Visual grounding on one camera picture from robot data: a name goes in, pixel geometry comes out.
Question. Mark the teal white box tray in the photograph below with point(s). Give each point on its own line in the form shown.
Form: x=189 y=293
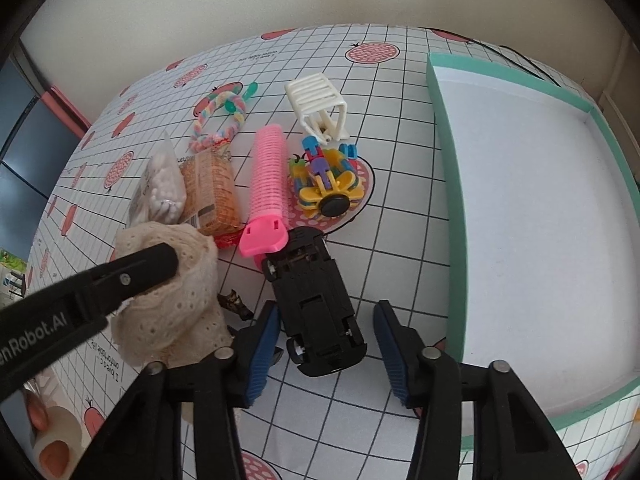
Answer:
x=543 y=236

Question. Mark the colourful building block toy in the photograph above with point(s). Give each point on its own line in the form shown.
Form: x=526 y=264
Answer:
x=325 y=181

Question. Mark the pink hair roller clip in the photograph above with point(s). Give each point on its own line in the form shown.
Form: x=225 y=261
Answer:
x=266 y=229

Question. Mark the green plastic hair clip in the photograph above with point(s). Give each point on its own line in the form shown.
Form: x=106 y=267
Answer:
x=237 y=103

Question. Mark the cream lace scrunchie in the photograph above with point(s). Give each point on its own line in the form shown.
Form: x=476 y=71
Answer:
x=179 y=322

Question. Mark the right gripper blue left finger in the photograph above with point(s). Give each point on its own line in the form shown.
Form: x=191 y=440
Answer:
x=261 y=344

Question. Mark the black gold figurine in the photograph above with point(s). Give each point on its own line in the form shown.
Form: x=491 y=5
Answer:
x=233 y=302

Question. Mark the bag of white beads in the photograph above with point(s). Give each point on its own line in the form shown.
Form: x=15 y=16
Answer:
x=160 y=195

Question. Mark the pomegranate grid tablecloth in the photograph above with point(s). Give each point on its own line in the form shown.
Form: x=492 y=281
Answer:
x=348 y=425

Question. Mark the person's hand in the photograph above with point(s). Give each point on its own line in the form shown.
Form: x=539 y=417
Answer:
x=52 y=455

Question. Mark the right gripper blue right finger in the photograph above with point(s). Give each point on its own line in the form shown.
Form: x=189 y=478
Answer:
x=401 y=347

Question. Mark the orange wafer snack packet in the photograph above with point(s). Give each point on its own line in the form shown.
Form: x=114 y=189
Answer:
x=211 y=206

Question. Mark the black toy car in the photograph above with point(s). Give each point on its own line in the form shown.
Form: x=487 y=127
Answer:
x=317 y=314

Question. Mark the white plastic hair claw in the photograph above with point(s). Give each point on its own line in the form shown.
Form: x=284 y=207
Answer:
x=319 y=107

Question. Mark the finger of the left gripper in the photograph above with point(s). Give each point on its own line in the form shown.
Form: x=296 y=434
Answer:
x=127 y=272

